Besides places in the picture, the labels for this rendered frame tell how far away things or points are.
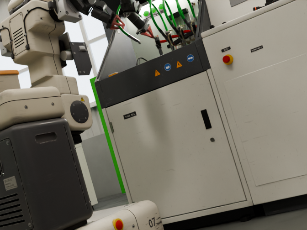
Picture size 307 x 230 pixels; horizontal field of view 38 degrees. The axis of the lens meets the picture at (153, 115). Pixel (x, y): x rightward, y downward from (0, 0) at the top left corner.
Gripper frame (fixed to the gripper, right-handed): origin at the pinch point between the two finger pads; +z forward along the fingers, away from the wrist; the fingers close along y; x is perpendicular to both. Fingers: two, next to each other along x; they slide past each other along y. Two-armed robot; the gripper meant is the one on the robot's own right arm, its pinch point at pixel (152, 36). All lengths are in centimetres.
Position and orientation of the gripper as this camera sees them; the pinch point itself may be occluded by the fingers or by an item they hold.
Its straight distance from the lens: 267.4
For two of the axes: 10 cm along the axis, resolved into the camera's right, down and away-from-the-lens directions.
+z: 6.7, 6.2, 4.1
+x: -6.9, 3.2, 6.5
